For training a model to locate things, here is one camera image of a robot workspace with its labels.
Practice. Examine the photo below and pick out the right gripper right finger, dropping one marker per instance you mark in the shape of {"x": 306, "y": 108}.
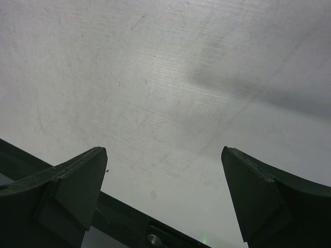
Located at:
{"x": 275, "y": 208}

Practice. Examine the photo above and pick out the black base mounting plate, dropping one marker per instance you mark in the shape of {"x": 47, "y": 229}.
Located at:
{"x": 120, "y": 221}

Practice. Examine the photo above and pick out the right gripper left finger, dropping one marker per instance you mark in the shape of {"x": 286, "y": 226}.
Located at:
{"x": 53, "y": 207}

